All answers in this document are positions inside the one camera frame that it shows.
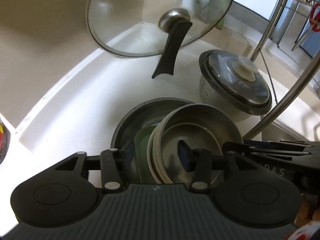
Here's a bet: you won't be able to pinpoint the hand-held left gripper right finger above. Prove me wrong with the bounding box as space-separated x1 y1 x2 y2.
177 140 258 193

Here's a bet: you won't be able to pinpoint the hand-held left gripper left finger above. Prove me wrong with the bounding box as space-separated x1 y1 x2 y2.
54 140 137 193

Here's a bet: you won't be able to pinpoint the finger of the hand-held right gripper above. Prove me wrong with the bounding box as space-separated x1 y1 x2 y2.
243 139 320 153
222 141 293 159

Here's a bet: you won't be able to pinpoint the green square plate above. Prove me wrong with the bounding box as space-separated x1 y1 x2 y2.
134 126 161 184

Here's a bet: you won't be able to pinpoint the steel frying pan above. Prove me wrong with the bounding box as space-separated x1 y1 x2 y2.
110 20 200 184

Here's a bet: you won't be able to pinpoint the beige plastic bowl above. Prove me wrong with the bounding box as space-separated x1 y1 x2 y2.
147 110 175 184

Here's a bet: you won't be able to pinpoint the stainless steel bowl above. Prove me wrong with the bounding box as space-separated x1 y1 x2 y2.
156 104 244 188

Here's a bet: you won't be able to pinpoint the person's right hand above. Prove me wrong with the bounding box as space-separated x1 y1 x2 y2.
297 196 317 222

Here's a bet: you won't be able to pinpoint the metal dish rack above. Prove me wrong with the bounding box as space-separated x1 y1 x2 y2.
240 0 320 140

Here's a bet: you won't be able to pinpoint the rice cooker inner pot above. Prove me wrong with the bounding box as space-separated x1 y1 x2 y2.
199 50 273 123

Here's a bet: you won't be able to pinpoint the red white patterned cloth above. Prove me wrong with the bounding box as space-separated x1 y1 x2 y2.
285 220 320 240

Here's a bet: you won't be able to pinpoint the glass pan lid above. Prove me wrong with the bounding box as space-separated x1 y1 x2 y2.
85 0 237 57

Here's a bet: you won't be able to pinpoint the thin black cable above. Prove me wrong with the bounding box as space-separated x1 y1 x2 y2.
259 49 279 103

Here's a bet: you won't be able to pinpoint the red handle soy sauce bottle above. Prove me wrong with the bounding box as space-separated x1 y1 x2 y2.
0 119 11 165

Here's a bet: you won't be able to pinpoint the red handled scissors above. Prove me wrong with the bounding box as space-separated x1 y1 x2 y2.
291 4 320 52

